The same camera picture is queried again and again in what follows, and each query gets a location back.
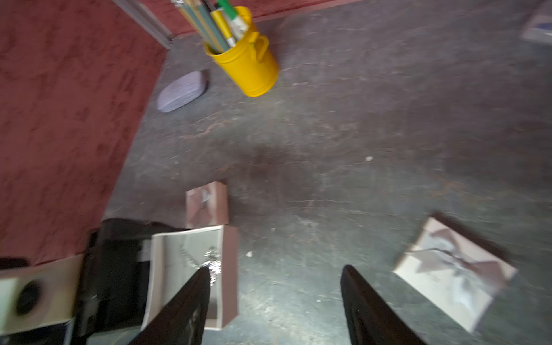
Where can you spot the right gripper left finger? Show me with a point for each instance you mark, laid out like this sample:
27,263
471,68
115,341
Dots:
183,319

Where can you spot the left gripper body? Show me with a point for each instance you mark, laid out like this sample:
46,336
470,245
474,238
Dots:
112,291

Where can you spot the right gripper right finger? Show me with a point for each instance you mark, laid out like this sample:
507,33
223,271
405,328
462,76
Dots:
369,319

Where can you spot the pink jewelry box base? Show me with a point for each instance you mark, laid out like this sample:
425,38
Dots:
176,256

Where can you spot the small pink gift box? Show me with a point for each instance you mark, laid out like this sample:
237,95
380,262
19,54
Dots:
207,206

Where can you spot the purple glasses case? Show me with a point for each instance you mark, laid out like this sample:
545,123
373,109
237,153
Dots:
182,91

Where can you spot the yellow pencil cup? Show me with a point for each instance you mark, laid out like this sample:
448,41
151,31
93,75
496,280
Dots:
250,63

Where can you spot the pencils and markers bunch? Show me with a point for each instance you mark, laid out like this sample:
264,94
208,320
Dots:
217,22

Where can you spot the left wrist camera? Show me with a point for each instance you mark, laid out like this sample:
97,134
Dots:
39,296

